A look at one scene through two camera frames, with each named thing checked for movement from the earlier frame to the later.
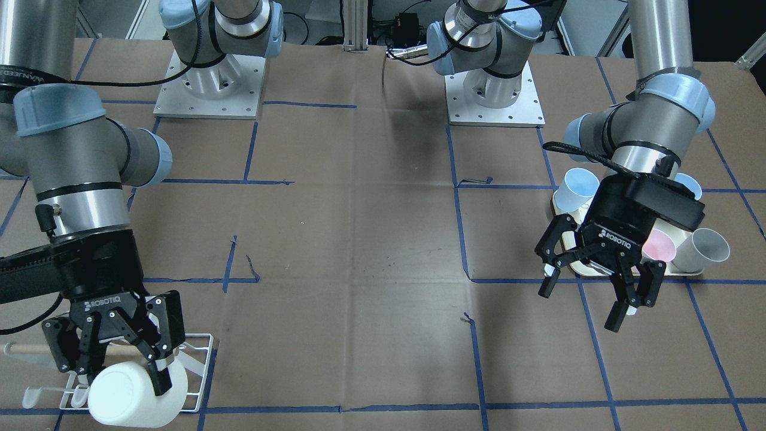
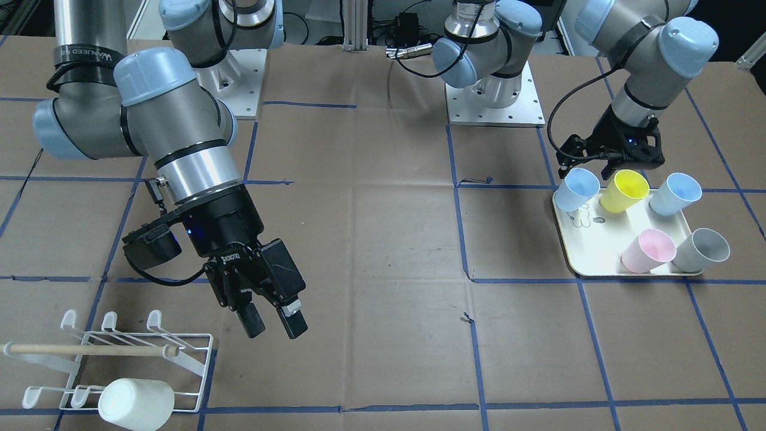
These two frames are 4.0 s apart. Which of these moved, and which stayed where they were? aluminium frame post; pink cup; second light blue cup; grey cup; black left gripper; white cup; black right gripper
Moved: black left gripper; black right gripper; white cup
Stayed: aluminium frame post; pink cup; grey cup; second light blue cup
